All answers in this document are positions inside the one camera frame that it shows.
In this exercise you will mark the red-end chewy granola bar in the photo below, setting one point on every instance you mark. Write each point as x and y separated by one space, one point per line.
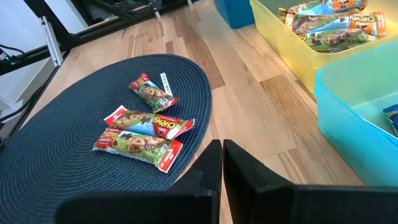
154 95
146 123
136 146

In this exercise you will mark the silver metal bracket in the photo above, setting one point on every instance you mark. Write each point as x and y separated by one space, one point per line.
52 42

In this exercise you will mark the round dark woven mat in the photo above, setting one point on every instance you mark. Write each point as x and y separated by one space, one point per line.
62 140

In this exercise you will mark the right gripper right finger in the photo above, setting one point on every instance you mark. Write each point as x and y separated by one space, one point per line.
245 180

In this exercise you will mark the orange-end chewy granola bar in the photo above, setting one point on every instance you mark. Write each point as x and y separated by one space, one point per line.
342 39
335 24
320 7

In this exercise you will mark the white mat label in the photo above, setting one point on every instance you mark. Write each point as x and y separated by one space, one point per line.
166 84

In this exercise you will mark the blue plastic bin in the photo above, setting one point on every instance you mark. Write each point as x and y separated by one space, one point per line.
236 12

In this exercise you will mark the black aluminium table frame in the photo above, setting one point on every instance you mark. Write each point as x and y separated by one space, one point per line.
49 21

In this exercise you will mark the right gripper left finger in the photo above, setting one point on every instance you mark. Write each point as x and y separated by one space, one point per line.
202 174

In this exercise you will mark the yellow plastic bin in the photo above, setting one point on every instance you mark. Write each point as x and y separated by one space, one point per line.
280 43

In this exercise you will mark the blue-wrapper granola bar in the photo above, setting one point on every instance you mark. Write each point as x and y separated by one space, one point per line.
392 118

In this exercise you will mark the green plastic bin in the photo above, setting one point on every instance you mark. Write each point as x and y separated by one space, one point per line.
348 140

